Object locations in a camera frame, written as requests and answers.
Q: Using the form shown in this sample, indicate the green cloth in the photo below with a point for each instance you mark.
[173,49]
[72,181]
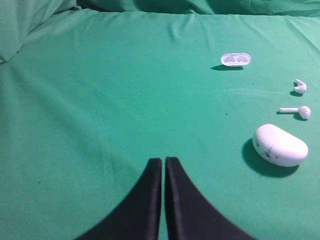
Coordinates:
[90,90]

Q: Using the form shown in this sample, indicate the white earbud with stem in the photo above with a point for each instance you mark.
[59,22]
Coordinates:
[303,111]

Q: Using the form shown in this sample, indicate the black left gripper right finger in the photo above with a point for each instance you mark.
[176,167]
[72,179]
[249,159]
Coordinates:
[189,215]

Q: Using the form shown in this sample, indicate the white earbud case shell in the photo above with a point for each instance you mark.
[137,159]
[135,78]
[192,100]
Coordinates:
[279,147]

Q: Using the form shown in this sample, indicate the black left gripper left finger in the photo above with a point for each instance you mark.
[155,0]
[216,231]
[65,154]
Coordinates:
[137,216]

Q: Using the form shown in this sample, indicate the white earbud case tray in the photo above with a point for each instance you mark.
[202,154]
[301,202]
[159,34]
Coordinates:
[235,59]

